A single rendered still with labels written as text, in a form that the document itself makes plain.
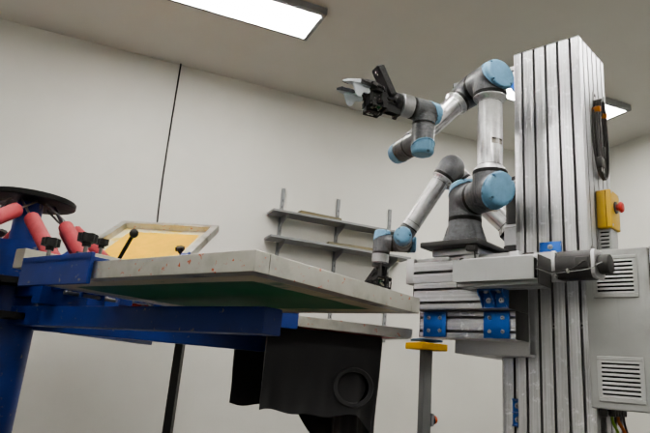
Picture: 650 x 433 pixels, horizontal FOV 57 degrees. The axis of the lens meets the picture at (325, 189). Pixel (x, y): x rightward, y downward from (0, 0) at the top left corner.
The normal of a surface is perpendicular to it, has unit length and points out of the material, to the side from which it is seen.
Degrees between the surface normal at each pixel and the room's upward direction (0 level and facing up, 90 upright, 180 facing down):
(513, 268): 90
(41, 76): 90
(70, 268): 90
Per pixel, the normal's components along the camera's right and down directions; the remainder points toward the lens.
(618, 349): -0.67, -0.27
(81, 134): 0.39, -0.24
